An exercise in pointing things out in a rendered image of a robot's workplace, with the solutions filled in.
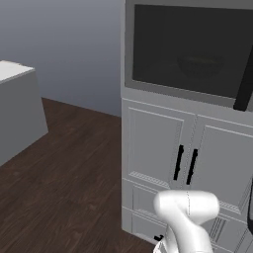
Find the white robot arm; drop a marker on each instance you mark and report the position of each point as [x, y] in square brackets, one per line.
[186, 220]

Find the grey cupboard door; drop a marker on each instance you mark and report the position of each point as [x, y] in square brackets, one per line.
[224, 166]
[154, 145]

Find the dark bowl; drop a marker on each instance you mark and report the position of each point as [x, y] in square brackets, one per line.
[200, 66]

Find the grey microwave oven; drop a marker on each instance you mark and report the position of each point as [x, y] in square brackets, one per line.
[188, 50]

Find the dark glass microwave door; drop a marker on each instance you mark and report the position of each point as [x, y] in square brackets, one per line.
[187, 46]

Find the grey drawer front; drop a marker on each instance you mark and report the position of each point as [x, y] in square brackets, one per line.
[143, 199]
[145, 225]

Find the grey kitchen island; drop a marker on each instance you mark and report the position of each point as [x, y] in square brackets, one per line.
[19, 108]

